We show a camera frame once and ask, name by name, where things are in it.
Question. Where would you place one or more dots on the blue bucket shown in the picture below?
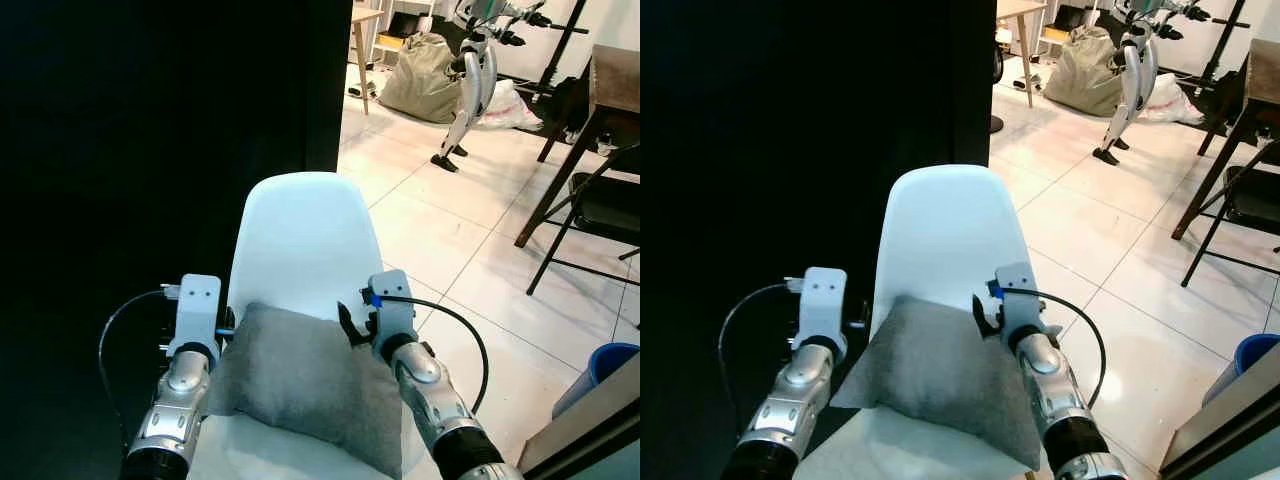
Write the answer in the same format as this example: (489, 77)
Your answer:
(1260, 350)
(610, 358)

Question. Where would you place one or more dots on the black metal stand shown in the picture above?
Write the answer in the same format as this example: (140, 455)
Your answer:
(565, 45)
(1224, 45)

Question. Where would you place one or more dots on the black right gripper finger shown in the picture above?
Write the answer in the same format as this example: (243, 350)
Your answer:
(984, 325)
(352, 330)

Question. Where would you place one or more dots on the light wooden table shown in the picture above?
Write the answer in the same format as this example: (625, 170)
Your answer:
(1015, 10)
(362, 20)

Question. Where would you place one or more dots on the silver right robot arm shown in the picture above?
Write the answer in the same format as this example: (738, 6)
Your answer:
(430, 400)
(1060, 400)

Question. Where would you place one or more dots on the grey-green sack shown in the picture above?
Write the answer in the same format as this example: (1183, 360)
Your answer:
(420, 85)
(1080, 75)

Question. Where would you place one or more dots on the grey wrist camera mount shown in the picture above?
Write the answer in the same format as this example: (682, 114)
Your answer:
(1020, 305)
(822, 300)
(395, 315)
(197, 305)

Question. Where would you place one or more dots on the white plastic chair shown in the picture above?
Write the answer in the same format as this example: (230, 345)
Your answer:
(300, 240)
(945, 240)

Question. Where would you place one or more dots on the grey counter edge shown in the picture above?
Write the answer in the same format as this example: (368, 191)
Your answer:
(1240, 420)
(600, 420)

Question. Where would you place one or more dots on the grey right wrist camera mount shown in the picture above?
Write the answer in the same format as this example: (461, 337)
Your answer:
(1020, 305)
(395, 315)

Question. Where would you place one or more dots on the grey pillow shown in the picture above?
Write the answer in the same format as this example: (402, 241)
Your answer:
(930, 370)
(300, 380)

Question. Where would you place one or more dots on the white plastic bag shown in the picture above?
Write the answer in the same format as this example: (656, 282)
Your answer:
(510, 108)
(1175, 100)

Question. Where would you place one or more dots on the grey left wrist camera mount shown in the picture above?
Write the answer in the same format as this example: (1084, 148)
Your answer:
(197, 305)
(822, 300)

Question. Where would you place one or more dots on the dark wooden table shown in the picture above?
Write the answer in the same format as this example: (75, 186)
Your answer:
(615, 80)
(1262, 75)

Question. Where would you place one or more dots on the white shelf unit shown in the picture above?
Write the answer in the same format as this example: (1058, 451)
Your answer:
(1065, 15)
(400, 20)

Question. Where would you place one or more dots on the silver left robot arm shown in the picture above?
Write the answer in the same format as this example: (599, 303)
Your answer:
(170, 420)
(790, 410)

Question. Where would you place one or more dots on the black folding chair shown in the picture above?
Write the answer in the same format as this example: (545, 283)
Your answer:
(1260, 200)
(610, 205)

